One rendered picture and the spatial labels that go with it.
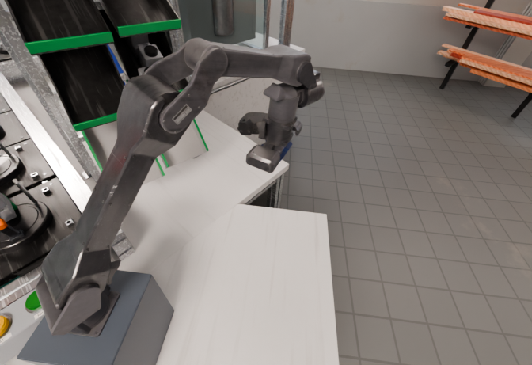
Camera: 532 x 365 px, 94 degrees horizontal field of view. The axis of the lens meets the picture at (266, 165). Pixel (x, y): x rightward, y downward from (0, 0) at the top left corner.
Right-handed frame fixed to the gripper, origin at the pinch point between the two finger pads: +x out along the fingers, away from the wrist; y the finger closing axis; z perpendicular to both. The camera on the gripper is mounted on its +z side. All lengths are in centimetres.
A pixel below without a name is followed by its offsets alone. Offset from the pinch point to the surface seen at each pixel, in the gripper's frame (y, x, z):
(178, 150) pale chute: -1.8, 12.5, 31.1
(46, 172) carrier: 20, 20, 62
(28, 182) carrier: 25, 20, 63
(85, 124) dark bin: 17.7, -4.7, 37.0
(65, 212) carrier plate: 27, 20, 44
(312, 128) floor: -188, 102, 21
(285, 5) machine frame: -136, -9, 52
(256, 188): -12.5, 26.4, 7.9
